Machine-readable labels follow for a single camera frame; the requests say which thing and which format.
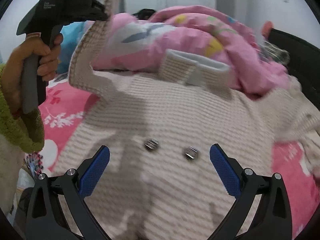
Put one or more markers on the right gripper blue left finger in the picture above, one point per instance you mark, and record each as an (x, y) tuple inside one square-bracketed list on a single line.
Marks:
[(45, 218)]

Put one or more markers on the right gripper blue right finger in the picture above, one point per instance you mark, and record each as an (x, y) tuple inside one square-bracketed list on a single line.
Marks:
[(272, 219)]

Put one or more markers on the cream ribbed knit cardigan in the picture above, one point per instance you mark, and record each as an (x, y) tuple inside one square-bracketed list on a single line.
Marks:
[(175, 66)]

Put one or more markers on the green fuzzy sleeve forearm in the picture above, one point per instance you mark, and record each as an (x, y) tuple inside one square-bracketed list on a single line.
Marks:
[(18, 137)]

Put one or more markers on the person's left hand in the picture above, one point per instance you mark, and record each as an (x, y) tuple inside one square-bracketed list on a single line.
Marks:
[(12, 70)]

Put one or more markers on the pink flower fleece blanket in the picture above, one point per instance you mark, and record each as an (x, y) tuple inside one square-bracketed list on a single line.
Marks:
[(65, 114)]

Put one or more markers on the pink floral duvet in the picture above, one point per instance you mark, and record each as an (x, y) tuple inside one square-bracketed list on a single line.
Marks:
[(140, 45)]

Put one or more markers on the silver cardigan button right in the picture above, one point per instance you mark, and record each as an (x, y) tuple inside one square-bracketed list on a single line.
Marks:
[(190, 153)]

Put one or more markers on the silver cardigan button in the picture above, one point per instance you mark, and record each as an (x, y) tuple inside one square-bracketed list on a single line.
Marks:
[(190, 153), (151, 145)]

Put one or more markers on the silver cardigan button left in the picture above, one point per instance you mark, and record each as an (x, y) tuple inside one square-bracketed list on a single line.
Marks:
[(151, 145)]

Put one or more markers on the black bed headboard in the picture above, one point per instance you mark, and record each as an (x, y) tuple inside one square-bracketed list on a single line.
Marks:
[(304, 62)]

